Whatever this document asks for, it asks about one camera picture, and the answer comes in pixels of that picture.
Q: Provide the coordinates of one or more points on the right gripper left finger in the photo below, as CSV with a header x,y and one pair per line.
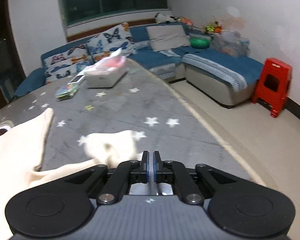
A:
x,y
139,172

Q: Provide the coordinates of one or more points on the grey cushion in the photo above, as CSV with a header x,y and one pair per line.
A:
x,y
167,37

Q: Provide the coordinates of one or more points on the orange plush toy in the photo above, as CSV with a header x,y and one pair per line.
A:
x,y
186,21

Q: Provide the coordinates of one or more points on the right butterfly pillow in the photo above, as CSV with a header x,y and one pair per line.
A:
x,y
104,43

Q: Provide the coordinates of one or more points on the cream white garment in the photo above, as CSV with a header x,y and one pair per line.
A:
x,y
22,151

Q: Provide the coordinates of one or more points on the red plastic stool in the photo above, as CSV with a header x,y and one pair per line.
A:
x,y
273,85

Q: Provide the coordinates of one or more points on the yellow black plush toy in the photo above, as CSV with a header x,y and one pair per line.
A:
x,y
211,29

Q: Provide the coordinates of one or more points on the green bowl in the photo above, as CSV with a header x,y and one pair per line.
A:
x,y
199,43

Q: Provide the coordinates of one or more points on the white phone box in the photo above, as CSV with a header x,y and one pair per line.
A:
x,y
78,79

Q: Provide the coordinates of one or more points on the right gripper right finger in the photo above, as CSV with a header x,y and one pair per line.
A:
x,y
162,170

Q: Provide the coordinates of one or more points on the left butterfly pillow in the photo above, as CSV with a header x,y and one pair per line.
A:
x,y
66,63

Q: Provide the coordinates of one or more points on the black white plush toy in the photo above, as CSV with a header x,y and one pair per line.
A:
x,y
161,18

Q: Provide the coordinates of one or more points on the clear plastic toy bin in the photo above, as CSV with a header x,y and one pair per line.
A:
x,y
230,42

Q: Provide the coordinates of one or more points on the butterfly pillow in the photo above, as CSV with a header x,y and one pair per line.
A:
x,y
66,63
104,43

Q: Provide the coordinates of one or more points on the blue sectional sofa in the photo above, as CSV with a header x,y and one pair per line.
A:
x,y
227,80

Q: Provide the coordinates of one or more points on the white tissue box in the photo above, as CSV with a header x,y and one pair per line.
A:
x,y
107,72

